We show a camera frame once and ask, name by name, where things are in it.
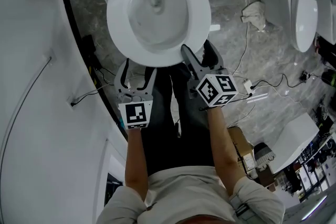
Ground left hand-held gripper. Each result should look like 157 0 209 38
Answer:
113 58 158 131

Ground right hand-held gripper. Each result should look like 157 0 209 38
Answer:
180 39 239 108

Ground person's left forearm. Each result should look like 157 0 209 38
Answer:
124 127 151 202

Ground person's right forearm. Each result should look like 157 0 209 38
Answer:
206 105 249 197

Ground white toilet bowl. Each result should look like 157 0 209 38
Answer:
93 0 214 68

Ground white power adapter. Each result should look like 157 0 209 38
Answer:
243 79 256 95

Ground black power adapter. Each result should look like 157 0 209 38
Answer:
81 35 97 69

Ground person's black trousers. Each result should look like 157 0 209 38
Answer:
143 61 218 176

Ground white crumpled cloth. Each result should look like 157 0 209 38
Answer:
240 2 266 31

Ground dark framed window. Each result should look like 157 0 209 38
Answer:
104 172 124 207

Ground grey knitted item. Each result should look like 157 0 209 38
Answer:
253 142 277 170

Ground person's light grey shirt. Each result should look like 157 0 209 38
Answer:
97 165 286 224

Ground white rectangular tub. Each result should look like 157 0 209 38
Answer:
270 112 320 174

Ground white floor cable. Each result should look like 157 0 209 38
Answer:
232 0 259 82

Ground black floor cable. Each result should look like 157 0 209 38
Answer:
233 73 305 99

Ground black wall plug cable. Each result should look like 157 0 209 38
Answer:
70 67 119 107

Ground thin black wall conduit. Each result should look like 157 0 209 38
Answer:
0 56 53 176

